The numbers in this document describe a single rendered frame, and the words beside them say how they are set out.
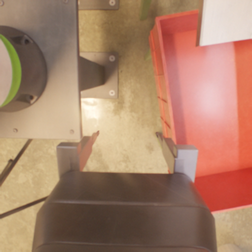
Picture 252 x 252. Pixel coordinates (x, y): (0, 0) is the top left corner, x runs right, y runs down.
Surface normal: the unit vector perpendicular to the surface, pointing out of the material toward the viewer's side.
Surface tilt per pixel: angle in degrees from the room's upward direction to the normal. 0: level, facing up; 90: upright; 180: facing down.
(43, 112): 0
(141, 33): 0
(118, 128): 0
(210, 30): 30
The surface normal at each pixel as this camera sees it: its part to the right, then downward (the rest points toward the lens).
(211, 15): 0.07, 0.69
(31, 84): 0.89, 0.40
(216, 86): -0.01, 0.25
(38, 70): 0.90, 0.14
